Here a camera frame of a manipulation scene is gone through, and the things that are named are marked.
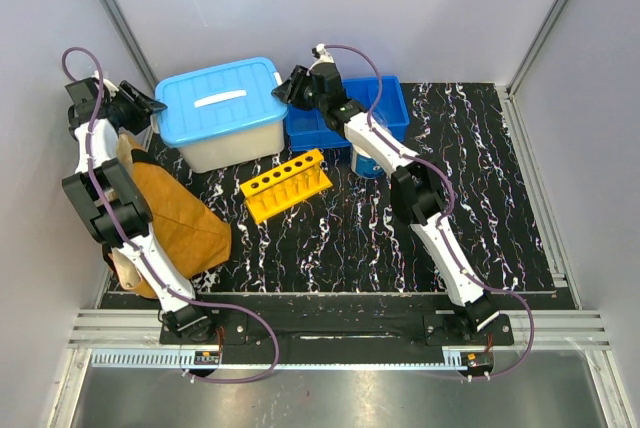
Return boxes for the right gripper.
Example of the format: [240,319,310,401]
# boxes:
[270,67,325,114]

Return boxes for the light blue plastic lid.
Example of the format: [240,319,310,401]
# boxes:
[155,57,288,148]

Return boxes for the white plastic bin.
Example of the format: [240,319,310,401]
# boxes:
[178,120,285,173]

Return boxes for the yellow test tube rack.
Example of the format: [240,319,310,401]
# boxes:
[240,149,332,224]

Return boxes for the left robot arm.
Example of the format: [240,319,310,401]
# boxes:
[62,75,217,344]

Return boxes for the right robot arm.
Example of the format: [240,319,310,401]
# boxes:
[272,62,499,344]

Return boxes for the blue compartment tray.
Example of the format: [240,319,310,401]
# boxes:
[285,76,409,152]

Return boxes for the wrapped tissue paper roll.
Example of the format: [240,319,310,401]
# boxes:
[351,145,386,179]

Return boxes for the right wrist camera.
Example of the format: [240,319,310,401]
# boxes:
[312,43,334,66]

